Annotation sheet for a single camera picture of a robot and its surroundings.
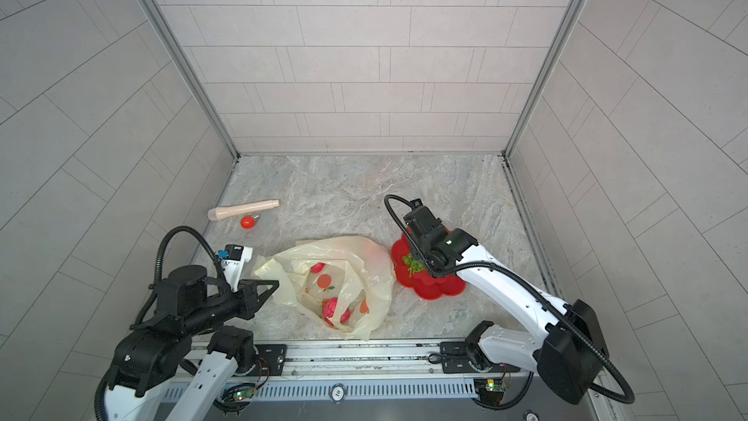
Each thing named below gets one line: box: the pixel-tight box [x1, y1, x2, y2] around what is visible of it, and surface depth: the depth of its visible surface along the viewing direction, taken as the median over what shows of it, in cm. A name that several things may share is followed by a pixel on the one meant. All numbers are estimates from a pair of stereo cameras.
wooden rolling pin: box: [207, 198, 281, 221], surface depth 98 cm
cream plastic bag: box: [252, 235, 396, 341], surface depth 75 cm
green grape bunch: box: [401, 253, 426, 278], surface depth 87 cm
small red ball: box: [240, 216, 257, 230], surface depth 96 cm
